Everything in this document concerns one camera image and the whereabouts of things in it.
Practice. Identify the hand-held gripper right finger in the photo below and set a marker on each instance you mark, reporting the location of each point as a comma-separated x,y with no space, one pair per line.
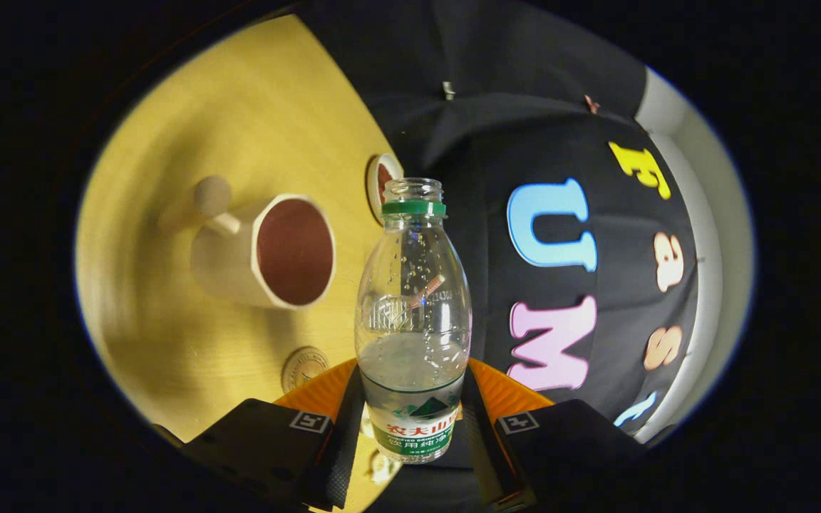
485,456

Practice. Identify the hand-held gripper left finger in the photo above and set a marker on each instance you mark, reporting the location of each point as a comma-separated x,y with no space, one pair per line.
343,463

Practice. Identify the round wooden coaster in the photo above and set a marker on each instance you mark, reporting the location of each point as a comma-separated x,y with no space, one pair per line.
303,369

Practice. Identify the clear plastic bottle green label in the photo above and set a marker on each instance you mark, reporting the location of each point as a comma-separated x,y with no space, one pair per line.
414,363

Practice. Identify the wooden table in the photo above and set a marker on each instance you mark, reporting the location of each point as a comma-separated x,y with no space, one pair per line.
168,335

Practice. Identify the small round grey plate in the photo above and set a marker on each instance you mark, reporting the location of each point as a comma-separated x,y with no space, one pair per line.
373,185

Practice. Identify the red food piece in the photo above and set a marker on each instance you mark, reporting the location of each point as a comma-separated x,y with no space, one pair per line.
385,184

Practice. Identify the black backdrop cloth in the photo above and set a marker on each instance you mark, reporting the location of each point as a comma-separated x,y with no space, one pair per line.
496,128

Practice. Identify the silver clip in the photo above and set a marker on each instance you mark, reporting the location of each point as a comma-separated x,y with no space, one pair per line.
448,90

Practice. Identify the pink clip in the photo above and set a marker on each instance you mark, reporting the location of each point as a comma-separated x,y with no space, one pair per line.
591,104

